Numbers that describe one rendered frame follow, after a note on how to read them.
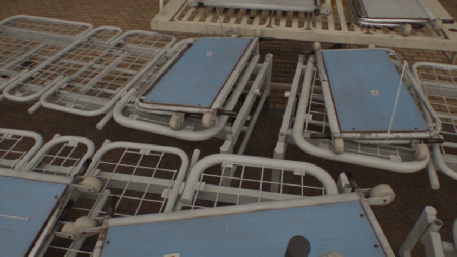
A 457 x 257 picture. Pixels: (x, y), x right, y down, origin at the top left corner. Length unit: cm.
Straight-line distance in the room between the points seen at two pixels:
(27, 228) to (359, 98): 135
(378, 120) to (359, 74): 36
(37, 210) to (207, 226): 55
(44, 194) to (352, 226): 94
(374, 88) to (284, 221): 94
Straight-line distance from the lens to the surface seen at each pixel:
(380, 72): 179
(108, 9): 436
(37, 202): 122
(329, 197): 96
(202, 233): 90
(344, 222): 92
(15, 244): 116
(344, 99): 156
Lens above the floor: 141
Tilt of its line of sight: 40 degrees down
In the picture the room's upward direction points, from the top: 1 degrees counter-clockwise
